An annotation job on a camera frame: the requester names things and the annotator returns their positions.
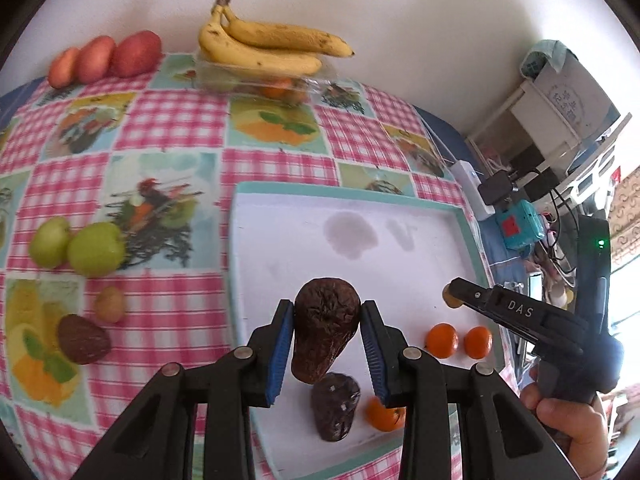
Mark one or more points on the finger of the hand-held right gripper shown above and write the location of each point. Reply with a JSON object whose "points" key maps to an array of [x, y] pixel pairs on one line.
{"points": [[470, 294]]}

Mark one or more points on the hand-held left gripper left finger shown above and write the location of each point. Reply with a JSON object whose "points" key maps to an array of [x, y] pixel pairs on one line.
{"points": [[280, 355]]}

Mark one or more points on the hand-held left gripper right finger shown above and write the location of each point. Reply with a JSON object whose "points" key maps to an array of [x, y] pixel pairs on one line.
{"points": [[372, 355]]}

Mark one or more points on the brown longan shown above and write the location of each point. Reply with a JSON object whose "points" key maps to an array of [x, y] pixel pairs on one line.
{"points": [[454, 303], [110, 304]]}

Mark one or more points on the orange tangerine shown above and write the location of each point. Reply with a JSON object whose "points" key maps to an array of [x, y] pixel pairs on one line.
{"points": [[477, 342], [442, 341], [382, 417]]}

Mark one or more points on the wrinkled brown date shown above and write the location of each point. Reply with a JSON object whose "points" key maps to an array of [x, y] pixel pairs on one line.
{"points": [[82, 340], [335, 410], [325, 330]]}

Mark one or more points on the white tray with teal rim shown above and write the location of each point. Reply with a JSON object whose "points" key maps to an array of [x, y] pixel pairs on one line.
{"points": [[310, 240]]}

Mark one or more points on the green jujube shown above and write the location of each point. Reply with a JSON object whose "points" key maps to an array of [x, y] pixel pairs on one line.
{"points": [[50, 242], [95, 249]]}

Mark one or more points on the person's right hand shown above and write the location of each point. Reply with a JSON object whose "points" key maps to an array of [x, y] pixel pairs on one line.
{"points": [[570, 425]]}

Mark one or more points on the black charger adapter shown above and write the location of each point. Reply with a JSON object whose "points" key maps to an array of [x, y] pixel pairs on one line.
{"points": [[495, 186]]}

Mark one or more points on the white power strip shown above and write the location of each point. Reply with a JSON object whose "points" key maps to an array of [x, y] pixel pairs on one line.
{"points": [[472, 180]]}

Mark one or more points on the white lattice rack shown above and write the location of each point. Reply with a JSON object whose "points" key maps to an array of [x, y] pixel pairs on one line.
{"points": [[597, 170]]}

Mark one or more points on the white side shelf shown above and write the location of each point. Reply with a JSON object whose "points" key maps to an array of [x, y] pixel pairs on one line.
{"points": [[530, 125]]}

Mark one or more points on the white album box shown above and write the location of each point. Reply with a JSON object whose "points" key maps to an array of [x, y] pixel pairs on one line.
{"points": [[575, 90]]}

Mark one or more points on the teal checked cloth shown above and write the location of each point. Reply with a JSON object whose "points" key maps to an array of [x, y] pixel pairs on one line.
{"points": [[542, 55]]}

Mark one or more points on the tangerine inside clear container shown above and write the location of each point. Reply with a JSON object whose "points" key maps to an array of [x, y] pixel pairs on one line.
{"points": [[276, 91]]}

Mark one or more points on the clear plastic container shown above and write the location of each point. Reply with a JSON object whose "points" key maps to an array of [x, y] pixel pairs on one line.
{"points": [[220, 80]]}

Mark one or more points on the spotted yellow banana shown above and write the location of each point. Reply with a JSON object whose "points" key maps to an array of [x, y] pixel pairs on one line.
{"points": [[290, 37], [260, 60]]}

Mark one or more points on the red apple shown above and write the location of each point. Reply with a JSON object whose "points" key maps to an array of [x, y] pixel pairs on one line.
{"points": [[62, 67], [95, 58], [136, 53]]}

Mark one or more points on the teal toy camera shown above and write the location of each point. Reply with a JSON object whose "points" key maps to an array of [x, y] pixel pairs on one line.
{"points": [[520, 222]]}

